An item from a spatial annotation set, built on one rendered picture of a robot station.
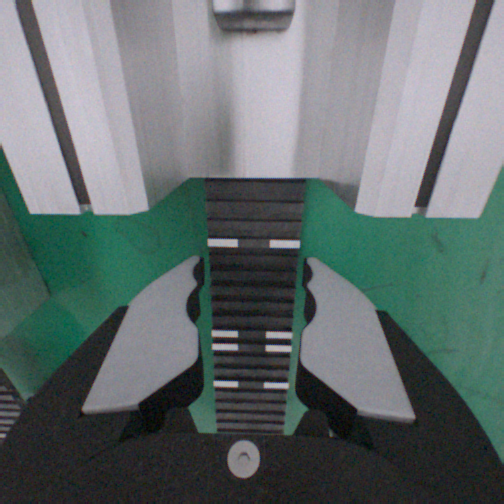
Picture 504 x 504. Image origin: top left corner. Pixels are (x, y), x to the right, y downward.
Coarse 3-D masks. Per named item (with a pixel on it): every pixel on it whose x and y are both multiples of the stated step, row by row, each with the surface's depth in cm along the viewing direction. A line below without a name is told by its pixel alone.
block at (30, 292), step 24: (0, 192) 14; (0, 216) 14; (0, 240) 14; (24, 240) 15; (0, 264) 14; (24, 264) 15; (0, 288) 14; (24, 288) 15; (0, 312) 14; (24, 312) 15; (0, 336) 14
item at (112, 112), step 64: (0, 0) 4; (64, 0) 4; (128, 0) 4; (192, 0) 7; (256, 0) 6; (320, 0) 7; (384, 0) 4; (448, 0) 4; (0, 64) 4; (64, 64) 4; (128, 64) 5; (192, 64) 7; (256, 64) 7; (320, 64) 7; (384, 64) 4; (448, 64) 4; (0, 128) 5; (64, 128) 5; (128, 128) 5; (192, 128) 8; (256, 128) 8; (320, 128) 8; (384, 128) 5; (448, 128) 4; (64, 192) 5; (128, 192) 5; (384, 192) 5; (448, 192) 5
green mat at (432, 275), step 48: (0, 144) 13; (192, 192) 14; (48, 240) 15; (96, 240) 15; (144, 240) 15; (192, 240) 15; (336, 240) 15; (384, 240) 15; (432, 240) 15; (480, 240) 14; (48, 288) 17; (96, 288) 17; (144, 288) 17; (384, 288) 16; (432, 288) 16; (480, 288) 16; (48, 336) 19; (432, 336) 18; (480, 336) 18; (288, 384) 21; (480, 384) 20; (288, 432) 24
